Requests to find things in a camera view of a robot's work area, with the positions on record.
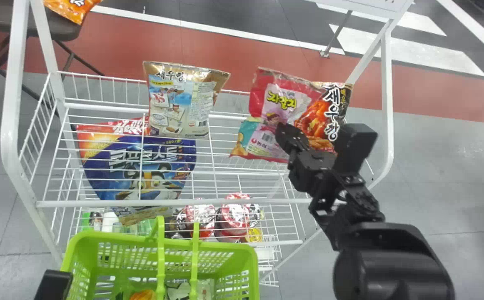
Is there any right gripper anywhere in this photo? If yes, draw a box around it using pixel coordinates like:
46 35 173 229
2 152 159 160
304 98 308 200
275 122 338 195

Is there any red pink snack packet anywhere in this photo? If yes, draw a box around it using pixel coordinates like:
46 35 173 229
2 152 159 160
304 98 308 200
230 67 326 163

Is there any black red snack packet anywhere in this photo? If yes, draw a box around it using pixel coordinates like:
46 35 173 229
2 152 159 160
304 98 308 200
294 82 353 154

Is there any red noodle cup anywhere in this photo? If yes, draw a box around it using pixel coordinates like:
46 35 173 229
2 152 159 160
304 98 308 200
177 204 216 240
214 192 264 243

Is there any gold white snack packet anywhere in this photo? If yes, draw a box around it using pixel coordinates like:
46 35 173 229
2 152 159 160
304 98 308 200
142 61 231 140

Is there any blue cereal bag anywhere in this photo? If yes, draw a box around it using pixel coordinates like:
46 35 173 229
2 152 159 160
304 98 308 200
75 117 197 226

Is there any white black snack packet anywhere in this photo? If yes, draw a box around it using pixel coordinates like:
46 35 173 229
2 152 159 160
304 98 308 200
167 280 214 300

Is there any white bottle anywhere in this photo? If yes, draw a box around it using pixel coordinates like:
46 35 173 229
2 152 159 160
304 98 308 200
102 212 120 233

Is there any green basket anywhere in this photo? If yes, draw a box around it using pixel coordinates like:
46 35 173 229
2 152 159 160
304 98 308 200
60 215 261 300

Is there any green bottle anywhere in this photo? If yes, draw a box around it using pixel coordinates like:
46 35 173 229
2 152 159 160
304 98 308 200
80 210 102 232

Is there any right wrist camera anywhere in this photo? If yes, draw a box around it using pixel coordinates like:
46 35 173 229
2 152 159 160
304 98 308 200
333 123 379 176

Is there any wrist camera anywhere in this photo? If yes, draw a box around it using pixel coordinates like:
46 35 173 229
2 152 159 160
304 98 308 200
333 123 379 176
33 270 73 300

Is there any white wire rack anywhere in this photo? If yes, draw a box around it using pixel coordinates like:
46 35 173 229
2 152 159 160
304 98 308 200
0 0 414 288

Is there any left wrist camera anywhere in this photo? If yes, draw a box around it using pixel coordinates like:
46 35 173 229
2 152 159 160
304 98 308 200
33 270 73 300

